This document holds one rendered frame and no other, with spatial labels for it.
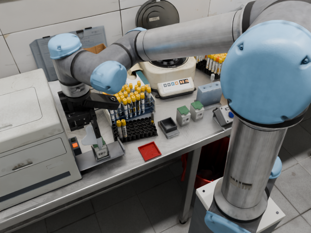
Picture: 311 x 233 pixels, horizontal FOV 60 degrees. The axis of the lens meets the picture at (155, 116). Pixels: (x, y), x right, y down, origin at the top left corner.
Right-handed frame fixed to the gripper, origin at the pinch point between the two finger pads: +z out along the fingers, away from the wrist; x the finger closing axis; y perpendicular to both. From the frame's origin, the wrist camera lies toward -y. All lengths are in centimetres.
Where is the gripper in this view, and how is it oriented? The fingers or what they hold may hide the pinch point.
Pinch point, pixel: (96, 134)
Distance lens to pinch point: 90.3
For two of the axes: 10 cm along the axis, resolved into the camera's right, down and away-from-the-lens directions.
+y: -9.0, 3.2, -3.0
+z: 0.0, 6.9, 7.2
